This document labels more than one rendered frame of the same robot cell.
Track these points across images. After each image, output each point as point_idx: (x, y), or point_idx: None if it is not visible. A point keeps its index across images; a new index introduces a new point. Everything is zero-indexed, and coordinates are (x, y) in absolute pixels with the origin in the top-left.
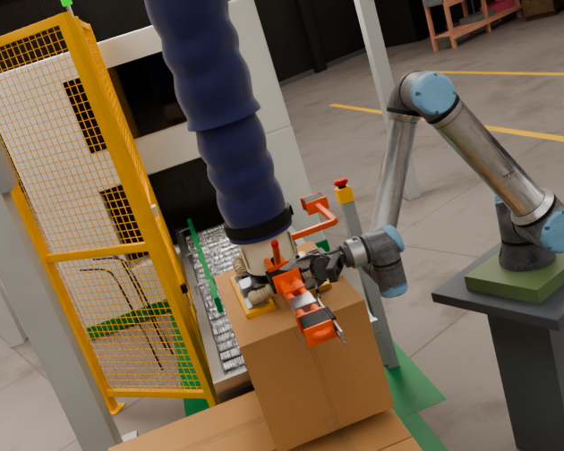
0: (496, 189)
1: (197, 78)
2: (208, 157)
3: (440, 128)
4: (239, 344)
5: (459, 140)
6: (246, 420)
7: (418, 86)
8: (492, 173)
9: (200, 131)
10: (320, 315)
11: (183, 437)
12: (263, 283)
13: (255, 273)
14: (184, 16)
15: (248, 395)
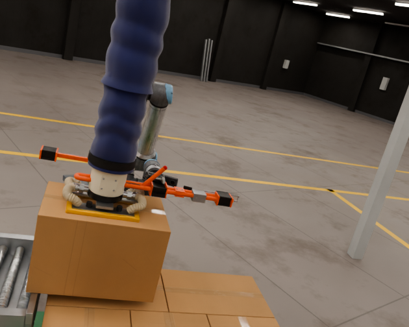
0: (152, 141)
1: (156, 60)
2: (136, 113)
3: (161, 110)
4: (168, 231)
5: (162, 117)
6: (83, 316)
7: (171, 89)
8: (158, 133)
9: (139, 94)
10: (223, 193)
11: None
12: (119, 201)
13: (117, 194)
14: (168, 22)
15: (49, 310)
